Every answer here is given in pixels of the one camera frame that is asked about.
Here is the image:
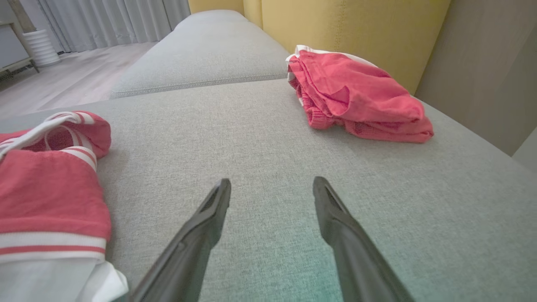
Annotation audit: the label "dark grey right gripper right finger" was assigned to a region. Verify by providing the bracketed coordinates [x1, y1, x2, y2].
[312, 176, 416, 302]

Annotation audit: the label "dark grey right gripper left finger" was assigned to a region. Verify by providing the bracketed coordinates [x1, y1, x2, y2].
[130, 178, 232, 302]

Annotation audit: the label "red shorts with white stripe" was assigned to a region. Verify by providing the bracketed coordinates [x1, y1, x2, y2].
[286, 44, 435, 144]

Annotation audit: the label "large grey sofa seat cushion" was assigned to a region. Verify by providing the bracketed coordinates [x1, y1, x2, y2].
[0, 78, 537, 302]

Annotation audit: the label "red jersey with white sleeves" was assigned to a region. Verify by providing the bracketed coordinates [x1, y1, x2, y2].
[0, 111, 129, 302]

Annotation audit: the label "narrow grey sofa seat cushion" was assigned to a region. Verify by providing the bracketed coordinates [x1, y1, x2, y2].
[109, 9, 291, 99]

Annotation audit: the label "yellow sofa backrest cushion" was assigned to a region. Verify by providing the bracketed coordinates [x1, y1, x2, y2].
[261, 0, 452, 95]
[188, 0, 263, 29]

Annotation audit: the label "grey pleated curtain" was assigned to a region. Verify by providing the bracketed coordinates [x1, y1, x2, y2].
[18, 0, 191, 53]

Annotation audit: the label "white ribbed cylinder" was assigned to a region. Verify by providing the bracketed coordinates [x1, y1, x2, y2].
[21, 29, 62, 68]

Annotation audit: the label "grey cabinet with wooden post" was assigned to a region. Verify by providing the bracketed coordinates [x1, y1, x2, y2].
[0, 0, 41, 81]

